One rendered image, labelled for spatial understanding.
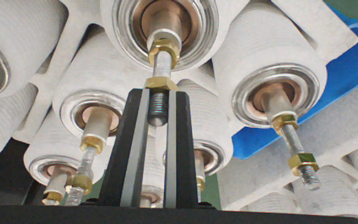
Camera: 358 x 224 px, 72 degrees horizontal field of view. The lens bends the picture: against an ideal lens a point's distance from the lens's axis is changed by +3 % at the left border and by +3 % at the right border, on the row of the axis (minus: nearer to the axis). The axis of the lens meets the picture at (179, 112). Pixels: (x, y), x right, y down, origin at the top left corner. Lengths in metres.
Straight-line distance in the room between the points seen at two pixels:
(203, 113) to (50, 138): 0.18
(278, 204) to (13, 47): 0.50
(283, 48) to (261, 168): 0.36
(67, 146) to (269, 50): 0.24
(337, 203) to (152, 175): 0.30
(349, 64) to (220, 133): 0.28
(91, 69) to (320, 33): 0.23
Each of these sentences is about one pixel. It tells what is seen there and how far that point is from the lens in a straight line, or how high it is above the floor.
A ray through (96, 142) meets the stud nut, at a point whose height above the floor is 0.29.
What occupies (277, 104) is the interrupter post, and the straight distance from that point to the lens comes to 0.22.
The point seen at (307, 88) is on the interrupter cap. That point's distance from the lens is 0.24.
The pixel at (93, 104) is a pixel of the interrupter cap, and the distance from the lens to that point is 0.24.
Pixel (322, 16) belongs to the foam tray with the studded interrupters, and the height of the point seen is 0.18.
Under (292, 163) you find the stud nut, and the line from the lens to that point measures 0.19.
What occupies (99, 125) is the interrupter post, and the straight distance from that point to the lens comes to 0.23.
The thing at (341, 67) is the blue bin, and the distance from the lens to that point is 0.50.
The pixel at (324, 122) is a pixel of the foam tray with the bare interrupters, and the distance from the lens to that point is 0.50.
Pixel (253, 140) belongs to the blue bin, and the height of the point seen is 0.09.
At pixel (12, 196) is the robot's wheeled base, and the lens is 0.62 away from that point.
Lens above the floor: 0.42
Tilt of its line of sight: 46 degrees down
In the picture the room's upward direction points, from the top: 180 degrees clockwise
